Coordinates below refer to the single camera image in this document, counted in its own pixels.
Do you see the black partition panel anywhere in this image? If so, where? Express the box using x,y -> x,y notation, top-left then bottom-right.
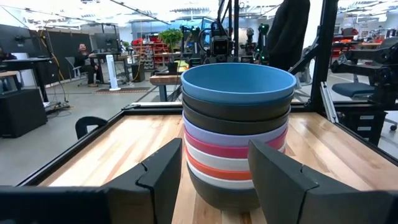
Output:
46,29 -> 93,80

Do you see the white bowl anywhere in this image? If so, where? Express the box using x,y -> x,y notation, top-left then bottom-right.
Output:
185,141 -> 287,172
187,161 -> 255,190

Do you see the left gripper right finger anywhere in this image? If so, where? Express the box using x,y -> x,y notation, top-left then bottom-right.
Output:
248,139 -> 359,224

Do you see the black desk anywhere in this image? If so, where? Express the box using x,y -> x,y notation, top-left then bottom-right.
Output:
0,55 -> 52,103

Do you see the black computer monitor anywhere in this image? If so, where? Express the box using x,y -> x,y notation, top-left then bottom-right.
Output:
94,32 -> 121,53
0,24 -> 37,57

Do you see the silver aluminium bar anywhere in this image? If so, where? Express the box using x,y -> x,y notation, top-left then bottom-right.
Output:
319,81 -> 340,124

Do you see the black hanging cloth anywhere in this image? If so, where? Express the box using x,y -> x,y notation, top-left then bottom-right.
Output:
266,0 -> 311,72

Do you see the blue bowl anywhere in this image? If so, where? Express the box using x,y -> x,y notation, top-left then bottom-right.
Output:
180,62 -> 297,105

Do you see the blue office chair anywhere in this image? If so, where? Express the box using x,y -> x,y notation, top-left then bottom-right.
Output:
331,81 -> 398,131

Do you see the white tower fan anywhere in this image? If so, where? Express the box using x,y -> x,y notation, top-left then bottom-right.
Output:
105,54 -> 121,91

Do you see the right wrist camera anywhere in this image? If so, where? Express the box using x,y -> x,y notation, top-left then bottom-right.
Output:
210,34 -> 233,57

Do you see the green potted plant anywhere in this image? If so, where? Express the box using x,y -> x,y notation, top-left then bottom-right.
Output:
157,28 -> 185,75

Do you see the person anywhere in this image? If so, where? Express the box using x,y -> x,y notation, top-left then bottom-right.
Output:
73,42 -> 101,88

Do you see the red storage shelf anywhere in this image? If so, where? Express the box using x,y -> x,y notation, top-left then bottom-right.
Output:
132,36 -> 170,72

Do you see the coral red bowl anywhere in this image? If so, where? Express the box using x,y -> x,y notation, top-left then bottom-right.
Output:
186,151 -> 253,181

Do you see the black drawer cabinet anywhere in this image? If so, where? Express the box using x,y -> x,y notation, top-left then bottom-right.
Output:
338,107 -> 389,146

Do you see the magenta bowl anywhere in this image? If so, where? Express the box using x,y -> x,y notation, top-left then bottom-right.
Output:
183,128 -> 289,159

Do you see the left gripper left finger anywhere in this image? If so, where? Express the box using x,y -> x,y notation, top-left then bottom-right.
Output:
102,138 -> 183,224

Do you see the black bowl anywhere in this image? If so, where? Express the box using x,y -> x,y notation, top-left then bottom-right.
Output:
181,86 -> 295,123
182,102 -> 292,136
187,171 -> 261,213

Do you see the wooden bench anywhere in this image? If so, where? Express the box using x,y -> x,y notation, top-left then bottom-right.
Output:
149,73 -> 183,103

